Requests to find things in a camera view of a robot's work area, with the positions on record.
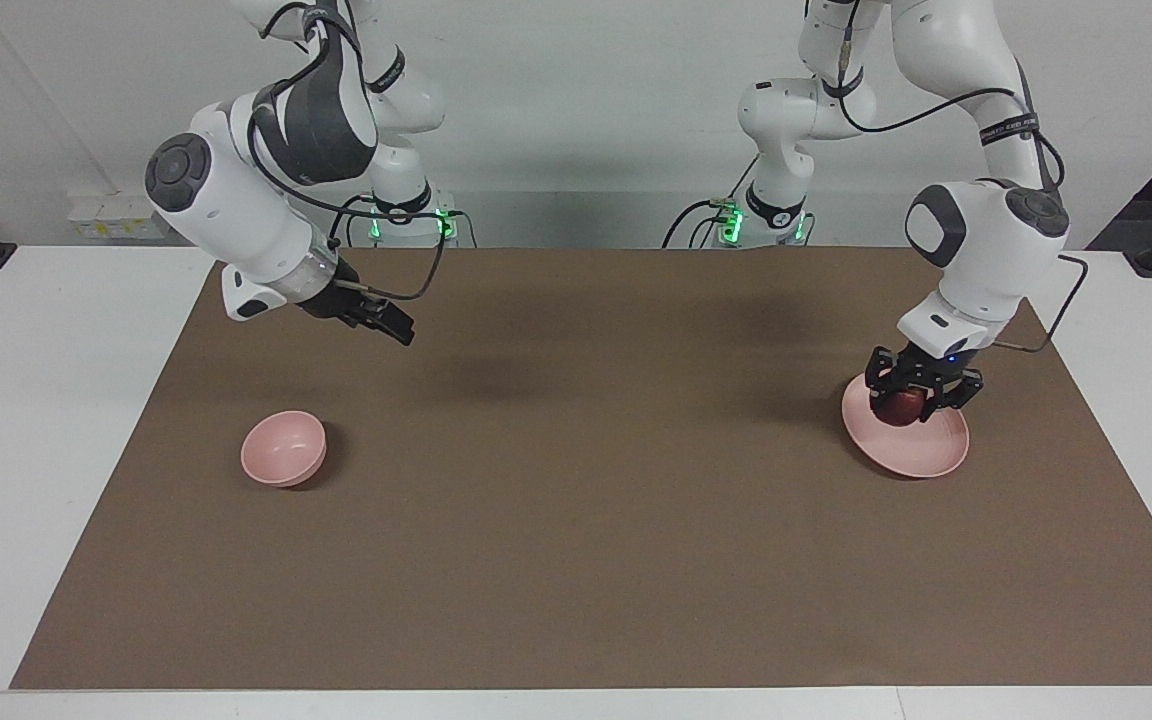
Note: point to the white wall power strip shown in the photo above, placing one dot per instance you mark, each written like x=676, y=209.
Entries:
x=106, y=225

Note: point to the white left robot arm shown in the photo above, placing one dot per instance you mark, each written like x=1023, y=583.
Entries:
x=986, y=260

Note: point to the brown table mat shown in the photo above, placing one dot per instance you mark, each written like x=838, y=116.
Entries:
x=576, y=500

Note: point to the dark red apple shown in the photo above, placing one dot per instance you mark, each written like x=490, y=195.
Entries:
x=901, y=408

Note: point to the pink bowl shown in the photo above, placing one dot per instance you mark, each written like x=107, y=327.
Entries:
x=281, y=450

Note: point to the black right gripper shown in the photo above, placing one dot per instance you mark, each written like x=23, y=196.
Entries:
x=336, y=295

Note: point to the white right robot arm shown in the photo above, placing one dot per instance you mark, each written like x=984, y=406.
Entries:
x=236, y=200

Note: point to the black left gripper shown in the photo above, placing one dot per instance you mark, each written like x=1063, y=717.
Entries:
x=921, y=367

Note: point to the pink plate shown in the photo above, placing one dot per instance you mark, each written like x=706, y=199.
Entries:
x=921, y=450

